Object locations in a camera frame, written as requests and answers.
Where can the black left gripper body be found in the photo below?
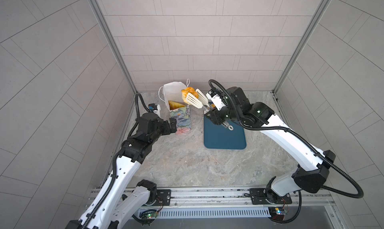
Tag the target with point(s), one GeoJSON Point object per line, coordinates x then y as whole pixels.
{"type": "Point", "coordinates": [164, 130]}

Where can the right corner aluminium post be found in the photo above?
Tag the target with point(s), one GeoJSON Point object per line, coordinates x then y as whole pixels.
{"type": "Point", "coordinates": [319, 12]}

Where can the circuit board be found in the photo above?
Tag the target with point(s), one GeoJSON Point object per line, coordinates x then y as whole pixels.
{"type": "Point", "coordinates": [277, 213]}
{"type": "Point", "coordinates": [149, 214]}

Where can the corner aluminium post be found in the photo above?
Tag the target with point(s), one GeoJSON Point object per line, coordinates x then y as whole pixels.
{"type": "Point", "coordinates": [319, 12]}
{"type": "Point", "coordinates": [111, 41]}

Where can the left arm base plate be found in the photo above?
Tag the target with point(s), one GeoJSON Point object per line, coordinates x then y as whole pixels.
{"type": "Point", "coordinates": [162, 199]}

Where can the right circuit board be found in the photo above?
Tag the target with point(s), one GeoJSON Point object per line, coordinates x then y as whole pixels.
{"type": "Point", "coordinates": [277, 213]}

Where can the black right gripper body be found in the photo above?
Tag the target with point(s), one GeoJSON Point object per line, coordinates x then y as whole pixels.
{"type": "Point", "coordinates": [227, 113]}

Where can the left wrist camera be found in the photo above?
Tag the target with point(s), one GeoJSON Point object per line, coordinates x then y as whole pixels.
{"type": "Point", "coordinates": [155, 108]}

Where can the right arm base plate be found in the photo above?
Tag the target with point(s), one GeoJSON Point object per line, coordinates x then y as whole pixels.
{"type": "Point", "coordinates": [260, 196]}

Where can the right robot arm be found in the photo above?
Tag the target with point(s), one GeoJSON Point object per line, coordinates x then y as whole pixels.
{"type": "Point", "coordinates": [313, 164]}

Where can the left circuit board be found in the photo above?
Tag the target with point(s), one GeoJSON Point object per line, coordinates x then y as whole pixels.
{"type": "Point", "coordinates": [149, 214]}

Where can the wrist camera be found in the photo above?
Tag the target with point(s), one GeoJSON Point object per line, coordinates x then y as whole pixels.
{"type": "Point", "coordinates": [155, 108]}
{"type": "Point", "coordinates": [215, 99]}

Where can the floral paper bag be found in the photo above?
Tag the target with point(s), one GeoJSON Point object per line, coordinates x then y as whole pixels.
{"type": "Point", "coordinates": [176, 91]}

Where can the yellow striped fake croissant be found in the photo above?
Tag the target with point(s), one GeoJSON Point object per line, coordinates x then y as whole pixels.
{"type": "Point", "coordinates": [175, 105]}

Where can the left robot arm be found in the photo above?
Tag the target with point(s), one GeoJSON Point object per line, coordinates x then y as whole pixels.
{"type": "Point", "coordinates": [109, 210]}

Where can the teal tray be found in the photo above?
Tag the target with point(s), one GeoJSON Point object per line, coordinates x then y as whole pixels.
{"type": "Point", "coordinates": [219, 137]}

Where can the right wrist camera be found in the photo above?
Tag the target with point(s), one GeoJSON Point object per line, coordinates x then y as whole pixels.
{"type": "Point", "coordinates": [215, 99]}

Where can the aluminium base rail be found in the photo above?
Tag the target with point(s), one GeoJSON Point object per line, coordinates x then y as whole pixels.
{"type": "Point", "coordinates": [227, 197]}

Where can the left corner aluminium post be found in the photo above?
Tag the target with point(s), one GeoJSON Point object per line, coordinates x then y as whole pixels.
{"type": "Point", "coordinates": [111, 41]}

